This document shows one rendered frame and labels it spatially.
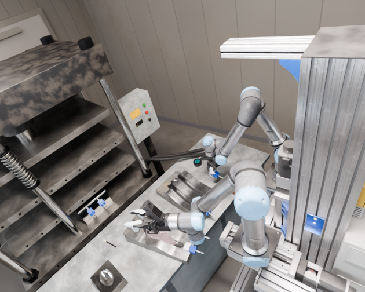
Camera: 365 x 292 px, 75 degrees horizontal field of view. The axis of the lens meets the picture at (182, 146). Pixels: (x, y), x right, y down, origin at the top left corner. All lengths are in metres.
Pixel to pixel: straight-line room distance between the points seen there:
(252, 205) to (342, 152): 0.37
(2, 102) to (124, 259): 1.23
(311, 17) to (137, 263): 2.51
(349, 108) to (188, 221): 0.71
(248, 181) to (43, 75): 1.25
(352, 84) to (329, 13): 1.87
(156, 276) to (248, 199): 1.07
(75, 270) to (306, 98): 1.82
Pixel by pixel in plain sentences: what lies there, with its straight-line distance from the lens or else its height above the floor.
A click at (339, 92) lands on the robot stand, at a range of 0.87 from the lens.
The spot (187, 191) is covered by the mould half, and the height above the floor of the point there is 0.89.
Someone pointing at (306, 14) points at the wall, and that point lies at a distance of 2.72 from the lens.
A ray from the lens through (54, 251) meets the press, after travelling 2.29.
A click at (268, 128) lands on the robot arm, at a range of 1.58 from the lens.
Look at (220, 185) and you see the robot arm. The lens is 1.06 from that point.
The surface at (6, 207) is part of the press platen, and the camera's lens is 2.07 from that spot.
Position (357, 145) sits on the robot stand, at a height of 1.73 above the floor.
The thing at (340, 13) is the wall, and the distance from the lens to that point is 2.68.
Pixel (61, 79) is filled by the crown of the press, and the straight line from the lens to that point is 1.65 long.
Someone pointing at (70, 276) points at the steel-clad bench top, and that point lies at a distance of 2.06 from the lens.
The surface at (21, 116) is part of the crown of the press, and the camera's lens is 1.62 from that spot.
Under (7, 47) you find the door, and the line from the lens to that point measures 3.93.
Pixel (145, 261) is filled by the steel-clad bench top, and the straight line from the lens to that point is 1.84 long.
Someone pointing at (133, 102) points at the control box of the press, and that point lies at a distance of 2.11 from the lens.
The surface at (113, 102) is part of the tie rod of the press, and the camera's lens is 1.86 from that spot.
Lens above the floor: 2.35
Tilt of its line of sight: 39 degrees down
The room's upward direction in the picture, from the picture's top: 17 degrees counter-clockwise
